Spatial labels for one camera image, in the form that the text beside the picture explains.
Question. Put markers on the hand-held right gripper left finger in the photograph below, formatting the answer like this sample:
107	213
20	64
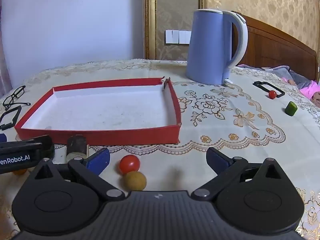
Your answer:
100	161

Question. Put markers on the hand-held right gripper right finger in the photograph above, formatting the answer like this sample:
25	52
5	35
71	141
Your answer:
217	161

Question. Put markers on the red cardboard box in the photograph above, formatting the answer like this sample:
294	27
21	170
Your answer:
100	136

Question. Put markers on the dark cylindrical vegetable piece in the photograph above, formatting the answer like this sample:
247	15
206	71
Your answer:
77	147

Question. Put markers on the brown longan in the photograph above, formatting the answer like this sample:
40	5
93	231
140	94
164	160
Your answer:
135	180

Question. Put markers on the small orange-yellow fruit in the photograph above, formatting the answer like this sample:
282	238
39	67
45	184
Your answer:
20	172

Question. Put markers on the red cherry tomato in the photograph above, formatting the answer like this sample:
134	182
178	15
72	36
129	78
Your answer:
129	164
272	94

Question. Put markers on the lace floral tablecloth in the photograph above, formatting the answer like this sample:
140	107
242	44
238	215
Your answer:
225	130

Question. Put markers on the black eyeglasses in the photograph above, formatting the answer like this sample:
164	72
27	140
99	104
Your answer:
12	97

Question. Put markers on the green cucumber piece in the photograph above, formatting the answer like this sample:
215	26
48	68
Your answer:
291	108

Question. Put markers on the blue electric kettle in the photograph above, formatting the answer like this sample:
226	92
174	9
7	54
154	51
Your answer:
205	50

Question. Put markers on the grey blanket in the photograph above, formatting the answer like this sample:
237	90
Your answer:
295	76

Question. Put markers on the wooden bed headboard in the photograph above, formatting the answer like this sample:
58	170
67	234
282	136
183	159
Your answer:
270	47

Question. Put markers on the black rectangular frame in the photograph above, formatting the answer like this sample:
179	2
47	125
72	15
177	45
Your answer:
17	115
257	85

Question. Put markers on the white wall switch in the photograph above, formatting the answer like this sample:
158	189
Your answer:
175	37

